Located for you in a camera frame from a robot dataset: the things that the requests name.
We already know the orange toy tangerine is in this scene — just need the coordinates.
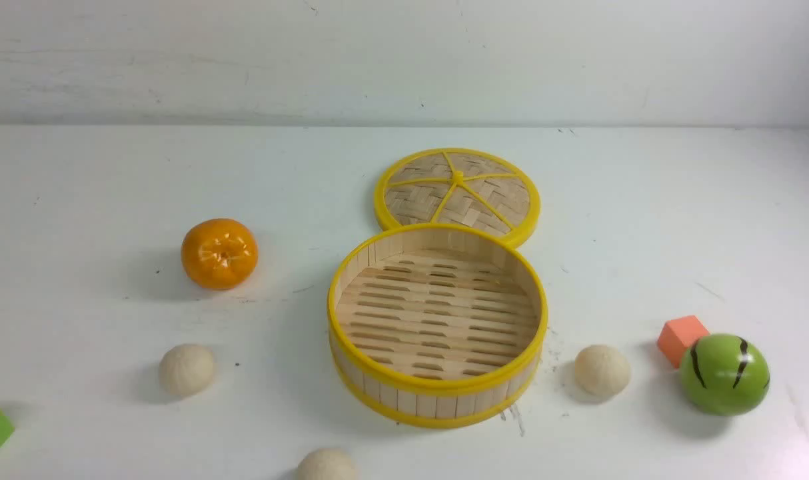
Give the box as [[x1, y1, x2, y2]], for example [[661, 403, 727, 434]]
[[180, 218, 259, 291]]

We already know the woven bamboo steamer lid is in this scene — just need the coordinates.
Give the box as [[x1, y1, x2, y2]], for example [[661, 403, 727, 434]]
[[372, 148, 542, 248]]

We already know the green toy watermelon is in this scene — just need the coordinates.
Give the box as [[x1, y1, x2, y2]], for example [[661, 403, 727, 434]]
[[678, 333, 771, 417]]

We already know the yellow-rimmed bamboo steamer tray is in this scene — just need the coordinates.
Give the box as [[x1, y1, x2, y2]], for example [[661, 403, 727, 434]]
[[327, 223, 548, 429]]

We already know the white bun bottom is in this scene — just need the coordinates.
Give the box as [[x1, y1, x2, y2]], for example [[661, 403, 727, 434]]
[[294, 449, 359, 480]]

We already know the white bun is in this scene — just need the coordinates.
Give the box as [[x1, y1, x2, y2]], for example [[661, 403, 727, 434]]
[[294, 449, 359, 480], [158, 343, 217, 398], [573, 344, 631, 401]]

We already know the orange foam cube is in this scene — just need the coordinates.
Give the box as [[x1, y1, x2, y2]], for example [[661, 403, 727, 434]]
[[656, 315, 710, 369]]

